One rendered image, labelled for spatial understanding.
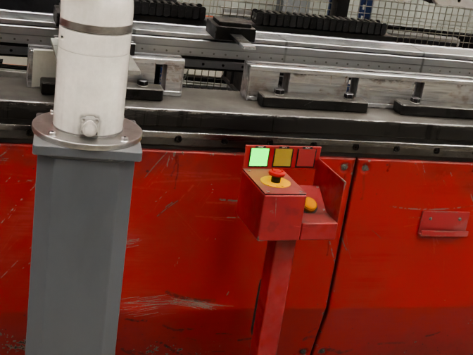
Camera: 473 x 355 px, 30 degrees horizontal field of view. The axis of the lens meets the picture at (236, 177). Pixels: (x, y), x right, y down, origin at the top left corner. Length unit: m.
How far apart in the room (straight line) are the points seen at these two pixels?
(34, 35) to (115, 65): 1.03
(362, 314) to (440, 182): 0.45
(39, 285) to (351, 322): 1.25
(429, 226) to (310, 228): 0.57
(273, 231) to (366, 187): 0.46
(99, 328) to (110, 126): 0.37
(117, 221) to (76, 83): 0.25
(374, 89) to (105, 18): 1.18
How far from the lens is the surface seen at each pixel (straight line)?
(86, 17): 1.45
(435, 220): 2.56
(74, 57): 1.47
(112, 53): 1.47
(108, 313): 1.63
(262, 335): 2.24
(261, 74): 2.35
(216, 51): 2.58
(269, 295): 2.19
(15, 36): 2.49
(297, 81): 2.39
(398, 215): 2.51
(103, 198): 1.52
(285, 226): 2.05
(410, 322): 2.72
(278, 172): 2.05
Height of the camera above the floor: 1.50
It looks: 20 degrees down
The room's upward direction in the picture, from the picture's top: 8 degrees clockwise
